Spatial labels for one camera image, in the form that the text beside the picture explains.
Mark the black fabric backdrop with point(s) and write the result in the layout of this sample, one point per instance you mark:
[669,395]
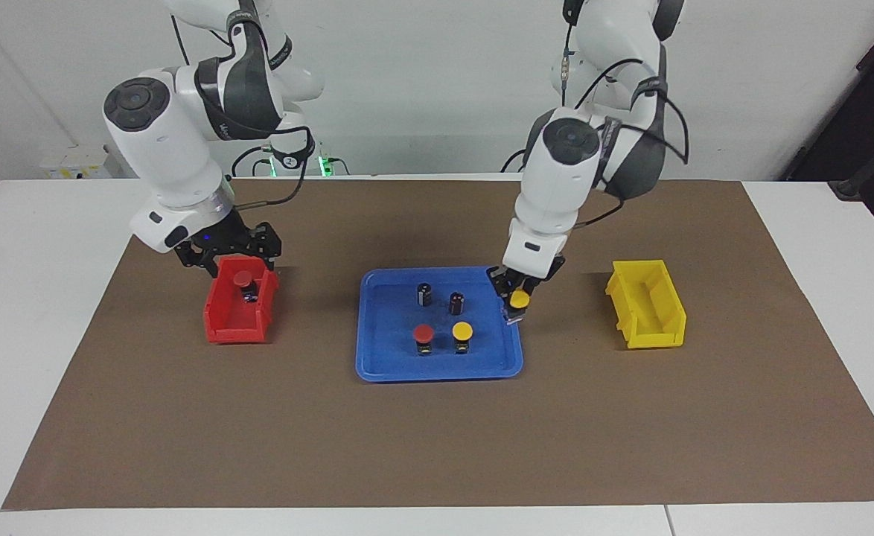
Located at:
[869,89]

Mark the yellow push button with label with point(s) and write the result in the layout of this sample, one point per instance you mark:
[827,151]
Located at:
[519,300]

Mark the blue plastic tray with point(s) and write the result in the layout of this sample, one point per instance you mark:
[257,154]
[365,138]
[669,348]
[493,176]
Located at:
[392,305]

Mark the red plastic storage bin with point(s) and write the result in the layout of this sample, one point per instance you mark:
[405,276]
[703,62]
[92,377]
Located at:
[232,320]

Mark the black cylindrical capacitor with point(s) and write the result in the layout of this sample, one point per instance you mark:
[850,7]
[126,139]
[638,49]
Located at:
[456,304]
[424,295]

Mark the red push button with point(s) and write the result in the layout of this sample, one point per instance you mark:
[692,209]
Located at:
[243,278]
[423,333]

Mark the white power strip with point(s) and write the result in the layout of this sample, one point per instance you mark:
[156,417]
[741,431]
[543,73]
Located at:
[72,160]

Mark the brown paper table mat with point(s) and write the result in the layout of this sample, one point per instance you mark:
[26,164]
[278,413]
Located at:
[437,439]

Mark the yellow plastic storage bin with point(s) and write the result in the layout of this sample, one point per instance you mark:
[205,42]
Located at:
[649,309]

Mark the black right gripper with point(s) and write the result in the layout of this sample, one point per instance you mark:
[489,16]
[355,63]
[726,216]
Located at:
[221,238]

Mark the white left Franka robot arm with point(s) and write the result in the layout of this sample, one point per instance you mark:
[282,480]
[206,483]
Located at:
[563,186]

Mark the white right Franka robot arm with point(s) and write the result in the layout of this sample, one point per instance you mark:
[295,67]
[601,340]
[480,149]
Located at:
[161,149]

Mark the black stand leg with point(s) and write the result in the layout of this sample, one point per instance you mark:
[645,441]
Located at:
[846,187]

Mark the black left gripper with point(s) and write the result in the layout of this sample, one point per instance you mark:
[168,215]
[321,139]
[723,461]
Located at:
[526,281]

